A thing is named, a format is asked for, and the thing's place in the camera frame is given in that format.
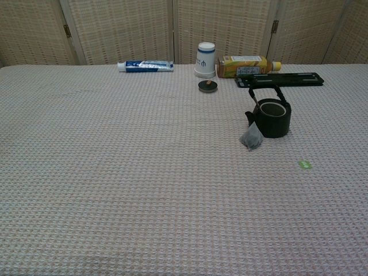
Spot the white paper cup blue print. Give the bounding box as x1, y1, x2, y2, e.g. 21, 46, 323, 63
193, 42, 217, 79

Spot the black teapot lid wooden knob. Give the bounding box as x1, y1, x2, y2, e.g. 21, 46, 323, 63
198, 80, 218, 94

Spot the pale waffle weave tablecloth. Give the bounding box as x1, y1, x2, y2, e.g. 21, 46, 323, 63
0, 63, 368, 276

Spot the black teapot with handle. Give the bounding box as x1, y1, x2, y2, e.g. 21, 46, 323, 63
244, 85, 292, 139

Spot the woven bamboo folding screen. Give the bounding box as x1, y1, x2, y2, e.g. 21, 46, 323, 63
0, 0, 368, 67

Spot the blue white toothpaste tube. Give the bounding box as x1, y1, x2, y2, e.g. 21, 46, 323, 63
117, 60, 175, 73

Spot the grey tea bag with green tag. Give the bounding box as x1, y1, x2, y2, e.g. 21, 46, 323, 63
238, 122, 313, 170

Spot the yellow drink bottle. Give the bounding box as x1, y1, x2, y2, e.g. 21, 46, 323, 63
216, 55, 282, 79

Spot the flat black plastic stand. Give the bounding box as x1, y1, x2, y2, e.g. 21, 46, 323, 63
235, 72, 325, 89

